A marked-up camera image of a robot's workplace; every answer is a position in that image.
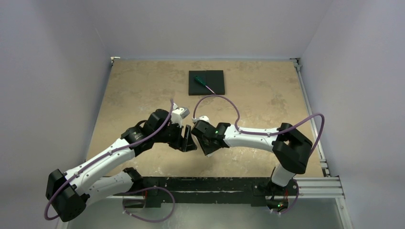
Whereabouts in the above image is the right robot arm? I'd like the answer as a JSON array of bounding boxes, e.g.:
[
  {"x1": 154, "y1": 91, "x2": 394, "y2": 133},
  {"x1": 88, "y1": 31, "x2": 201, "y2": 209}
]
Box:
[{"x1": 191, "y1": 120, "x2": 313, "y2": 194}]

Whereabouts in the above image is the green handled screwdriver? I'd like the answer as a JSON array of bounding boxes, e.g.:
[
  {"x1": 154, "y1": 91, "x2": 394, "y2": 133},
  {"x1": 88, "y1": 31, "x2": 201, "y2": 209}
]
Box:
[{"x1": 194, "y1": 75, "x2": 215, "y2": 94}]

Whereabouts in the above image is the black foam pad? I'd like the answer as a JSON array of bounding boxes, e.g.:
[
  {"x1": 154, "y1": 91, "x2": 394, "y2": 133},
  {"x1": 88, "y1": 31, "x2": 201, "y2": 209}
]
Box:
[{"x1": 188, "y1": 70, "x2": 225, "y2": 96}]

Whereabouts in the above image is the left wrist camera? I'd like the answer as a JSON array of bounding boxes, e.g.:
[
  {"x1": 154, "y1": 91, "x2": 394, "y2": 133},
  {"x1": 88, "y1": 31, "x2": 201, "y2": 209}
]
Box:
[{"x1": 171, "y1": 107, "x2": 190, "y2": 126}]

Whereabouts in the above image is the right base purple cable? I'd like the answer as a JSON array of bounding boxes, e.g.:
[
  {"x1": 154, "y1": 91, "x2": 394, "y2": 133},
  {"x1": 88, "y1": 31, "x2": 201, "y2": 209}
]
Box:
[{"x1": 269, "y1": 180, "x2": 300, "y2": 216}]

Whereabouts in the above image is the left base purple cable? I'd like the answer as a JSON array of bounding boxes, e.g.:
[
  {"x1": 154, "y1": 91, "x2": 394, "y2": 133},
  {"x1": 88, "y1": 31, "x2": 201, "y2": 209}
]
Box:
[{"x1": 122, "y1": 186, "x2": 176, "y2": 223}]

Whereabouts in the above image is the aluminium frame rail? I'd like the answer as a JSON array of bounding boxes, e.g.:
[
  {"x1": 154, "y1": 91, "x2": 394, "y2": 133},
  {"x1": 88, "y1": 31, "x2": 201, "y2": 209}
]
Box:
[{"x1": 289, "y1": 58, "x2": 330, "y2": 177}]

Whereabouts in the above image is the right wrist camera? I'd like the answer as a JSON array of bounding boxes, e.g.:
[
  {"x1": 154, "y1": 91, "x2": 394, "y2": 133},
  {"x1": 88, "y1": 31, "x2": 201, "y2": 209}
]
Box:
[{"x1": 192, "y1": 115, "x2": 210, "y2": 124}]

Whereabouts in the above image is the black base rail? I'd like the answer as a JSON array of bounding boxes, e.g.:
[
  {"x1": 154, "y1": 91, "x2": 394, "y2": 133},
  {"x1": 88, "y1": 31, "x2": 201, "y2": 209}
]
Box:
[{"x1": 139, "y1": 176, "x2": 298, "y2": 208}]

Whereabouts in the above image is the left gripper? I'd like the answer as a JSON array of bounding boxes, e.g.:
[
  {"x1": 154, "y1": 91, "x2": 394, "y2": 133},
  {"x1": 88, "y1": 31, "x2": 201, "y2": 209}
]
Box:
[{"x1": 154, "y1": 119, "x2": 196, "y2": 151}]

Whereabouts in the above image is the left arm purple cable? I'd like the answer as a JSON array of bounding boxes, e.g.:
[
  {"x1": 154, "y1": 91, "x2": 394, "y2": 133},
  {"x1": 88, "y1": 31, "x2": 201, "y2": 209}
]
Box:
[{"x1": 44, "y1": 98, "x2": 175, "y2": 221}]

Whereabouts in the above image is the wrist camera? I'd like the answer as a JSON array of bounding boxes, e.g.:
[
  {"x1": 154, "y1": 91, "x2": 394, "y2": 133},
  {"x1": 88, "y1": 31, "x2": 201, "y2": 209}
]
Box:
[
  {"x1": 192, "y1": 115, "x2": 210, "y2": 124},
  {"x1": 171, "y1": 107, "x2": 190, "y2": 126}
]

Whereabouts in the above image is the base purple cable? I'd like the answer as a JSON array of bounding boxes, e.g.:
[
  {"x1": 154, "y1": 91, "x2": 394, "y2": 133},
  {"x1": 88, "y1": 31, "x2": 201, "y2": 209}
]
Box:
[
  {"x1": 269, "y1": 180, "x2": 300, "y2": 216},
  {"x1": 122, "y1": 186, "x2": 176, "y2": 223}
]

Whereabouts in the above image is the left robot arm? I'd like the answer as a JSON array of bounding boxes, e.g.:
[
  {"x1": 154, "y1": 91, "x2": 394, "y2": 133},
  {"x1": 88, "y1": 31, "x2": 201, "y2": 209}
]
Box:
[{"x1": 44, "y1": 105, "x2": 197, "y2": 222}]

